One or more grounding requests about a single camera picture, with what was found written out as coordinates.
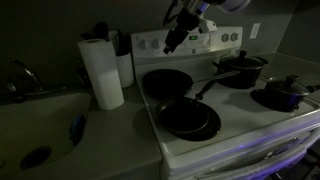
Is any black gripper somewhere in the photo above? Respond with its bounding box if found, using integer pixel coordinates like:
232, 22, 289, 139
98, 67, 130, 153
162, 7, 202, 55

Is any white electric stove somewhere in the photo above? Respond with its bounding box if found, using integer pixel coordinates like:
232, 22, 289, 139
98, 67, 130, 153
130, 26, 320, 180

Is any black kitchen utensil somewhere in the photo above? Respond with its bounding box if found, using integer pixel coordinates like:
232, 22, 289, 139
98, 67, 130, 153
111, 28, 132, 57

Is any white utensil holder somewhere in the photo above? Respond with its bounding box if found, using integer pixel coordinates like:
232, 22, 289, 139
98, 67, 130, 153
115, 51, 135, 89

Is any black spatula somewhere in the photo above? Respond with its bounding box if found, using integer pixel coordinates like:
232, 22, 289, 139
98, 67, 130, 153
79, 21, 110, 42

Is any white paper towel roll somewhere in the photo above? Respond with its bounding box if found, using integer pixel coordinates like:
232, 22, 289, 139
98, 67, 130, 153
77, 38, 125, 111

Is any large black pot lid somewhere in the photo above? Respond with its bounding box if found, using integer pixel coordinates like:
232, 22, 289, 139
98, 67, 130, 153
218, 49, 268, 70

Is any large black pot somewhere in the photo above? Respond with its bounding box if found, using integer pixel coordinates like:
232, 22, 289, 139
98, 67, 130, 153
212, 56, 270, 90

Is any blue sponge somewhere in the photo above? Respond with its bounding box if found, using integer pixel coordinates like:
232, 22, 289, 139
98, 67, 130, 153
68, 113, 86, 147

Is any small black saucepan lid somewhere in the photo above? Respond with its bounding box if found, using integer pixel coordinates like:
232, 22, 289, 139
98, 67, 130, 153
266, 74, 312, 98

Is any small black saucepan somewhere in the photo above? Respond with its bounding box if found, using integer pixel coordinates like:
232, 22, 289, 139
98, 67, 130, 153
264, 83, 320, 112

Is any chrome sink faucet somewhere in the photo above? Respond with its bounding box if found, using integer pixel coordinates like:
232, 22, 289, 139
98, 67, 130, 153
11, 58, 45, 92

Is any white kitchen sink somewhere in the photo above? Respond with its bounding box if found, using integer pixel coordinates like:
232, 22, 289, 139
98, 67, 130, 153
0, 90, 92, 178

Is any dark sink sprayer knob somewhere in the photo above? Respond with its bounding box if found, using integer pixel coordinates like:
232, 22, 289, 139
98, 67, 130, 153
5, 81, 28, 104

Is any black pan with grey handle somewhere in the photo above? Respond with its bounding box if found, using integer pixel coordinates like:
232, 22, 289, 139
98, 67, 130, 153
141, 68, 241, 100

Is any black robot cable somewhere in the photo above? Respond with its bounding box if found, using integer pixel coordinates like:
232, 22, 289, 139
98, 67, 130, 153
162, 0, 180, 27

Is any white wall outlet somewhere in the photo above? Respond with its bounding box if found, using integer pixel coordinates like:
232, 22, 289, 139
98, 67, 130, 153
249, 22, 261, 40

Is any white oven door handle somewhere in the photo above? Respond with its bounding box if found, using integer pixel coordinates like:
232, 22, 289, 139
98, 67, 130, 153
194, 128, 320, 180

